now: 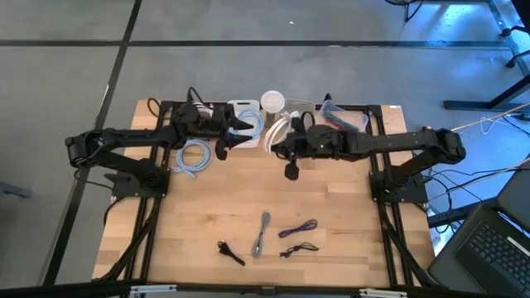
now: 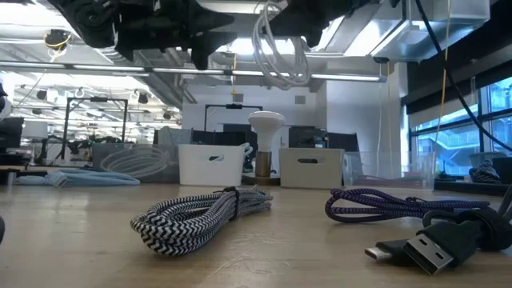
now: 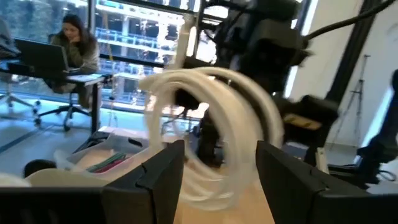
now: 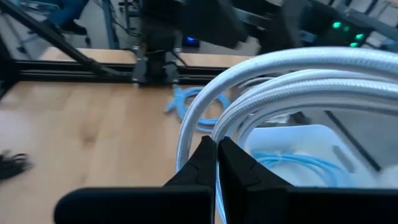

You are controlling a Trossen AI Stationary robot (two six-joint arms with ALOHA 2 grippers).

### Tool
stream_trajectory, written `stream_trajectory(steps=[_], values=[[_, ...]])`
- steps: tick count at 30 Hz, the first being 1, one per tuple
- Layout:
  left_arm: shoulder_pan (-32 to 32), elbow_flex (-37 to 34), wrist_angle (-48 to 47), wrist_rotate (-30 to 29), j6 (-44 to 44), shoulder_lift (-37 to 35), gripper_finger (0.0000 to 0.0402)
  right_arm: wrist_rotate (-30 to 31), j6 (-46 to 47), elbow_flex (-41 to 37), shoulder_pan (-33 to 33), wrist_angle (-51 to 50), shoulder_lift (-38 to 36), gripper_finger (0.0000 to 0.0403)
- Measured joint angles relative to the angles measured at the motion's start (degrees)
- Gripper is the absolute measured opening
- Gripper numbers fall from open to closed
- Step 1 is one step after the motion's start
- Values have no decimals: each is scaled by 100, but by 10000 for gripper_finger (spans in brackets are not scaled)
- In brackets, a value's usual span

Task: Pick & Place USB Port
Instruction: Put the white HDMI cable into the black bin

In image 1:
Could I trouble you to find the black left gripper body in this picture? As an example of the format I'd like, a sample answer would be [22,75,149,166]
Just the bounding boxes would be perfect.
[181,105,236,146]

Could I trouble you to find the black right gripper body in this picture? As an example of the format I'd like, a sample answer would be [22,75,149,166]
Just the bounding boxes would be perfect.
[283,125,345,161]

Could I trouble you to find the light blue cable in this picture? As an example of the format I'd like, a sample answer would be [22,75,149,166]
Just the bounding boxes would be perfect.
[235,107,266,142]
[172,138,214,180]

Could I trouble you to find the green braided cable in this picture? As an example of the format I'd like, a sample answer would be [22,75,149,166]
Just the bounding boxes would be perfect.
[324,110,358,132]

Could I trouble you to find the pink braided cable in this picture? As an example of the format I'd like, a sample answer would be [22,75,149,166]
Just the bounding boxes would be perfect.
[329,113,360,133]

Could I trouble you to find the purple braided cable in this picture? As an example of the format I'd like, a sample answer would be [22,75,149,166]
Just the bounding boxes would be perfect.
[277,219,319,239]

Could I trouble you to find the black white zigzag braided cable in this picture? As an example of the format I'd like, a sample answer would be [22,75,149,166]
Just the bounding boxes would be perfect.
[251,211,272,259]

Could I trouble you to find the black USB cable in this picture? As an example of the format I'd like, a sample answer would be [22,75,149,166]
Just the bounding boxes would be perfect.
[278,241,320,260]

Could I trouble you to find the white plastic bin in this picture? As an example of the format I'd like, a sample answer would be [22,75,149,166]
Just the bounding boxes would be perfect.
[226,99,263,149]

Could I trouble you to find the clear plastic bin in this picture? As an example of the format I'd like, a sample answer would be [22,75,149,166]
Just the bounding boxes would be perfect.
[318,99,370,134]

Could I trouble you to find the light grey plastic bin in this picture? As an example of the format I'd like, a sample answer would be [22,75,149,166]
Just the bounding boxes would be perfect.
[283,98,317,125]

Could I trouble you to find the black plug adapter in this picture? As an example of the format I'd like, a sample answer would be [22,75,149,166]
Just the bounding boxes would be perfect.
[216,238,247,267]

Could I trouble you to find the black office desk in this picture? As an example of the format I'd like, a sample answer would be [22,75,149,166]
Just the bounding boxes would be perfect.
[442,74,530,113]

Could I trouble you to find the black chair base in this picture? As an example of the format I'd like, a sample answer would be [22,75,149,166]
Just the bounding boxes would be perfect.
[499,23,530,70]

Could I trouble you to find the grey metal foot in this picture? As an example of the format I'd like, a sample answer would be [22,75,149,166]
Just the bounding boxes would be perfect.
[0,180,33,199]

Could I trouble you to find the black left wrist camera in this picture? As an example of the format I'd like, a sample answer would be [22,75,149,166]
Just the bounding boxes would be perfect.
[214,139,229,162]

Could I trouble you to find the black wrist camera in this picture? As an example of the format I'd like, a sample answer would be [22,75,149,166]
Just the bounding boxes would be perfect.
[214,139,229,162]
[283,151,301,181]

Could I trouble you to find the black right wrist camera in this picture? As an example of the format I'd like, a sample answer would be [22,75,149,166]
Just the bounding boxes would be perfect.
[283,151,301,181]

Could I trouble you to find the black aluminium frame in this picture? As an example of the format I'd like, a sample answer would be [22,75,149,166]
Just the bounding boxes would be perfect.
[0,99,530,298]

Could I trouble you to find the yellow cord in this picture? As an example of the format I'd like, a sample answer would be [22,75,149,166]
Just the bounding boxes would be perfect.
[450,102,530,132]

